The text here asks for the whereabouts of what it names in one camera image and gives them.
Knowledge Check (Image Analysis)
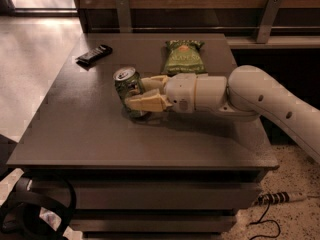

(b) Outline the left metal bracket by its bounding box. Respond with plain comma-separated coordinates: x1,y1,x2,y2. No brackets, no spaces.
115,0,132,33

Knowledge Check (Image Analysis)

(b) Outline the grey drawer cabinet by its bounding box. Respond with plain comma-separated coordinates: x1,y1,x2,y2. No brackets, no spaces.
8,34,278,240

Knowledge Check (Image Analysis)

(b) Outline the white power strip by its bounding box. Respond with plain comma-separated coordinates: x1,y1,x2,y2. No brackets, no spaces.
254,192,307,206

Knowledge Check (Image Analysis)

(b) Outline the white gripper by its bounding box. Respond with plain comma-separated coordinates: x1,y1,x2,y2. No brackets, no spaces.
125,73,197,113

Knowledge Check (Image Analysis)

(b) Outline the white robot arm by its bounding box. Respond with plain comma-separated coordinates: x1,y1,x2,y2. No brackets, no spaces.
125,65,320,162

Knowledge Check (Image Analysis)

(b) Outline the metal bracket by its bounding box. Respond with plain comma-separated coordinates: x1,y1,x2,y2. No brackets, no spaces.
256,0,282,44
115,0,132,33

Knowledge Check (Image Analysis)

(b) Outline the black snack bar wrapper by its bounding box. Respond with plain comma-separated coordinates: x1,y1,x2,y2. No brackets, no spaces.
76,45,113,65

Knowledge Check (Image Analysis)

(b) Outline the wooden wall shelf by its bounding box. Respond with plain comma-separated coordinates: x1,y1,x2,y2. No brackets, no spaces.
226,36,320,49

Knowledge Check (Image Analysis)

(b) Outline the green chip bag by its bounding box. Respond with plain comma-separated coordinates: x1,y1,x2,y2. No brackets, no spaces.
162,40,206,75

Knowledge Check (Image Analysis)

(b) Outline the black power cable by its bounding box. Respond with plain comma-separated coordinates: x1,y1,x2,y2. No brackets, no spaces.
248,200,282,240

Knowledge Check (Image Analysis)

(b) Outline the green soda can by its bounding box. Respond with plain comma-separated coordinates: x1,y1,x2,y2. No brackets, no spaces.
113,66,147,118

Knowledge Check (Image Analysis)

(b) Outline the right metal bracket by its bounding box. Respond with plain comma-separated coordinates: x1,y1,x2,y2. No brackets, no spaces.
256,0,282,44

